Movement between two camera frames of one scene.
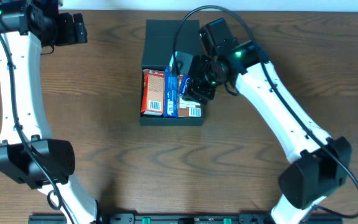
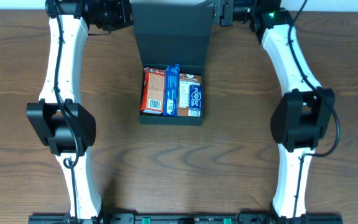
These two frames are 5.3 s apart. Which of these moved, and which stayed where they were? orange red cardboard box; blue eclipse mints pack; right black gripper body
Moved: right black gripper body; blue eclipse mints pack
Stayed: orange red cardboard box
